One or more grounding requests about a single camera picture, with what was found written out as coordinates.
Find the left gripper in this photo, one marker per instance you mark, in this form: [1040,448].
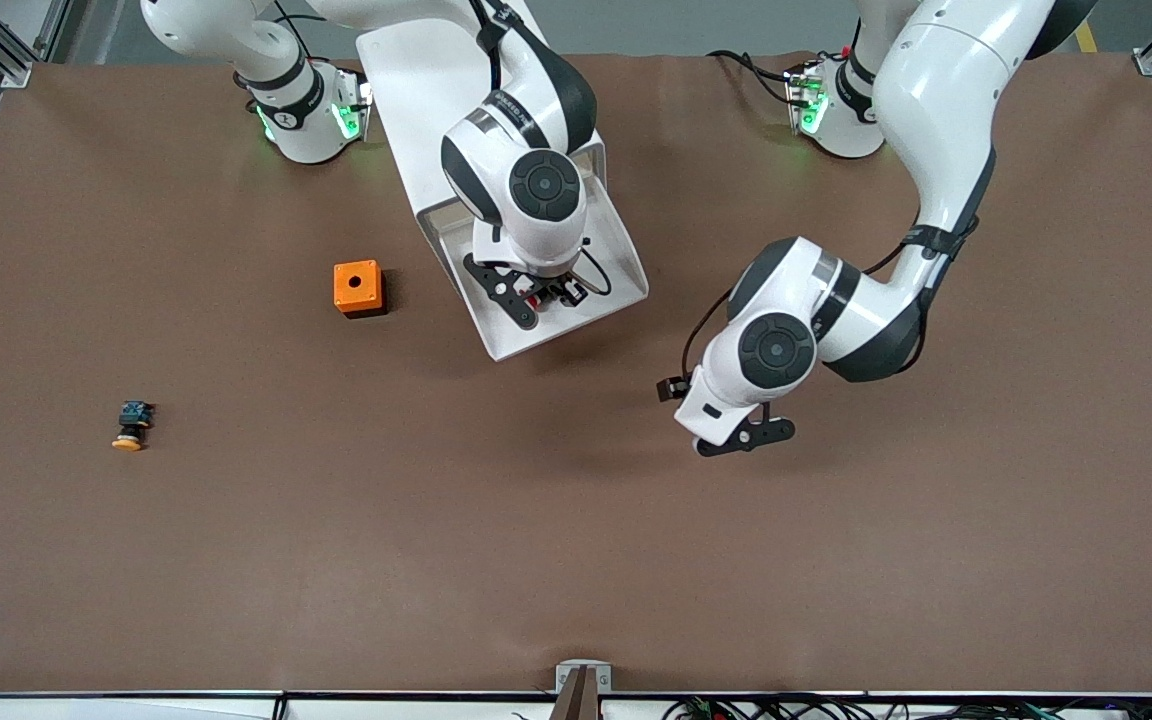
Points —
[664,390]

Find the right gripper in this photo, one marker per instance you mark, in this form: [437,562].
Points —
[558,290]

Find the red push button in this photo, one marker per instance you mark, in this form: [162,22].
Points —
[548,296]

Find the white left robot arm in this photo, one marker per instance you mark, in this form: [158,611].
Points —
[946,100]

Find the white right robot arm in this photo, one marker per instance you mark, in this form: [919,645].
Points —
[536,170]

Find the yellow mushroom push button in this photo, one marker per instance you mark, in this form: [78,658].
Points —
[131,425]

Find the orange button enclosure box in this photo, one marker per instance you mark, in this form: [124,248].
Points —
[356,288]

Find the grey metal table bracket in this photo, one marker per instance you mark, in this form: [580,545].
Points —
[568,675]

